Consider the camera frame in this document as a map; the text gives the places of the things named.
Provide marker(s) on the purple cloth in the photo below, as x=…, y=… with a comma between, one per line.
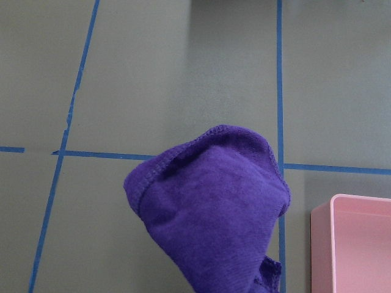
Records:
x=212, y=204

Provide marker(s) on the pink plastic bin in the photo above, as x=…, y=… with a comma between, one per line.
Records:
x=350, y=245

